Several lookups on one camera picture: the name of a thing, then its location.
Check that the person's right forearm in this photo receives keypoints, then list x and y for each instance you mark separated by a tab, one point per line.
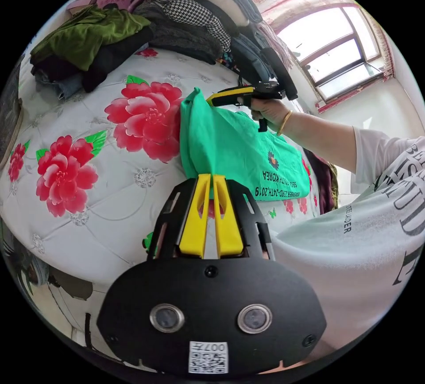
318	138

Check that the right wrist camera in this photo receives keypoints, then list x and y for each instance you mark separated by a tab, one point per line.
282	71

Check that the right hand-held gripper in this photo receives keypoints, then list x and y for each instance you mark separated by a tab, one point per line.
262	91

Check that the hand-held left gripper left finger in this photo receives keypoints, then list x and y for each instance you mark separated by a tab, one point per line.
192	224

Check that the small dark pile of clothes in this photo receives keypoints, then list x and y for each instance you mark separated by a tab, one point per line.
324	181

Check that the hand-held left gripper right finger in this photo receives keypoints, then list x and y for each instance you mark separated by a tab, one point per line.
227	228

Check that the bed with floral sheet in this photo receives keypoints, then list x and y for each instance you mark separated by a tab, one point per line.
109	178

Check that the person's body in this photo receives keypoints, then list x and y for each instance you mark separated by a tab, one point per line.
352	251

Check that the person's right hand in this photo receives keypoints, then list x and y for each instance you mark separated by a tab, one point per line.
270	113

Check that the green short sleeve shirt with print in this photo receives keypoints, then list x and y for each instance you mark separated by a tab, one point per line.
229	145

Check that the window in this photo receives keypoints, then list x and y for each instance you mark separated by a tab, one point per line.
332	48

